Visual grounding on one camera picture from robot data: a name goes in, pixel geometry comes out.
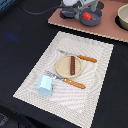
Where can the beige bowl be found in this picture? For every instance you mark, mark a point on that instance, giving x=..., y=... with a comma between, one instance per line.
x=123, y=16

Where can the wooden handled knife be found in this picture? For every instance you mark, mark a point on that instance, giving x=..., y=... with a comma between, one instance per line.
x=79, y=56

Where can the beige woven placemat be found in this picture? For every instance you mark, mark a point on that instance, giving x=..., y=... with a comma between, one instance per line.
x=68, y=102

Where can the large grey pot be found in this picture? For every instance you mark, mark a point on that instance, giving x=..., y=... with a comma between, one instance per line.
x=70, y=13

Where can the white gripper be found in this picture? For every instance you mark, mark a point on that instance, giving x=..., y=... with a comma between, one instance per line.
x=79, y=4

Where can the red tomato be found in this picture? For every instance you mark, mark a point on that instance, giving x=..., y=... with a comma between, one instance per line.
x=87, y=15

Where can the pink toy stove top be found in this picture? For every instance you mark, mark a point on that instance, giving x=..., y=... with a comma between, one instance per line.
x=107, y=27

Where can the brown grilled sausage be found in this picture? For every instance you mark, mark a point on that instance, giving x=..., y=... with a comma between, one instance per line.
x=72, y=65

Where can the round wooden plate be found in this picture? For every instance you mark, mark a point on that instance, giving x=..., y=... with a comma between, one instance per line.
x=62, y=66

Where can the wooden handled fork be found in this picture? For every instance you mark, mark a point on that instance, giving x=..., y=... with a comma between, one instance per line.
x=66, y=80

